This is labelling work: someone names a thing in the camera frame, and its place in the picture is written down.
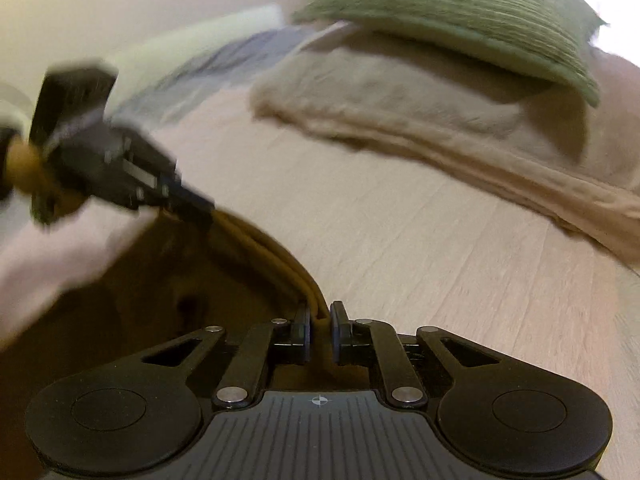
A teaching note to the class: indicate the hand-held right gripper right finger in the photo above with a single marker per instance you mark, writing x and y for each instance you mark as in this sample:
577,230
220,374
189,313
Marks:
337,337

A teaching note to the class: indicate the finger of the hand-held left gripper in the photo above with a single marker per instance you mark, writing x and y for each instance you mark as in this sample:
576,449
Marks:
192,205

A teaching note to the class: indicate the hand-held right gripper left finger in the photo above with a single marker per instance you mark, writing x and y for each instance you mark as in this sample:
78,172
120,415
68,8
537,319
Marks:
303,337

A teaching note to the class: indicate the brown long-sleeved sweater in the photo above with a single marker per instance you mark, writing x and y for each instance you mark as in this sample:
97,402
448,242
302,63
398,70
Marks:
150,285

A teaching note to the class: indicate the person's left hand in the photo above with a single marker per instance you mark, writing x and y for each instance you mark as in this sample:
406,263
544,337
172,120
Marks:
27,167

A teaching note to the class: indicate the beige folded blanket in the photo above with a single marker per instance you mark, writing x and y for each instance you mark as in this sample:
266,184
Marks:
375,95

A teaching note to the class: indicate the green ribbed pillow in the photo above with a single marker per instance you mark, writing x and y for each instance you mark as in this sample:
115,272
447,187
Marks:
475,10

